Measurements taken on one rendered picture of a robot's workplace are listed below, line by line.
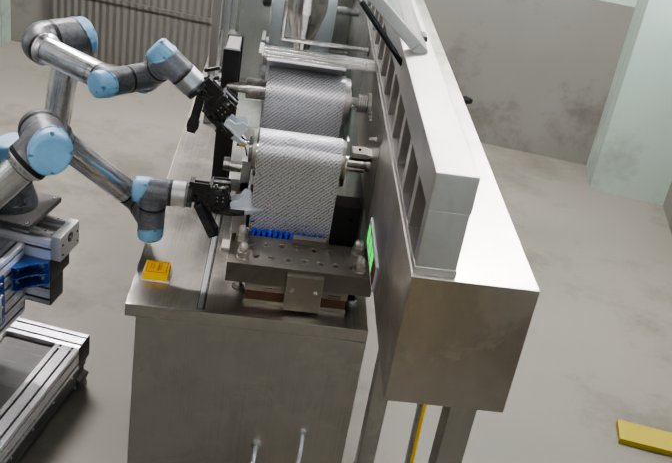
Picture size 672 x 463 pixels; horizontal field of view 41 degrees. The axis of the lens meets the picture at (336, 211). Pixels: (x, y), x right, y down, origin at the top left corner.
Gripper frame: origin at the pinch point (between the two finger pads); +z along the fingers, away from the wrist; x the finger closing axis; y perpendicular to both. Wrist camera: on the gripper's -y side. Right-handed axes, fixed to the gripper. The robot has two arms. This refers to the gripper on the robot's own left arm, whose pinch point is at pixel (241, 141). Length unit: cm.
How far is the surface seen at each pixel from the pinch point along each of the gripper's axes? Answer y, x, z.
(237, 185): -11.0, 1.3, 9.5
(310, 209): 2.0, -6.1, 26.6
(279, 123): 6.1, 17.9, 8.1
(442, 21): 34, 346, 118
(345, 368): -15, -32, 60
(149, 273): -40.0, -19.1, 6.4
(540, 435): -15, 39, 180
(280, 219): -6.5, -6.0, 23.3
